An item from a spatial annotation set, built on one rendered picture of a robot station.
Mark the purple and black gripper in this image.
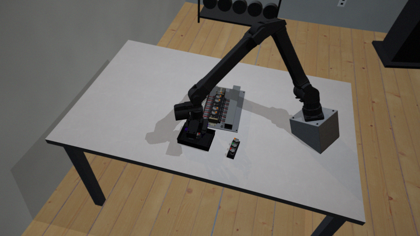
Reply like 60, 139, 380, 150
185, 117, 208, 138

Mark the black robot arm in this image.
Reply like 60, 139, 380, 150
174, 18, 324, 140

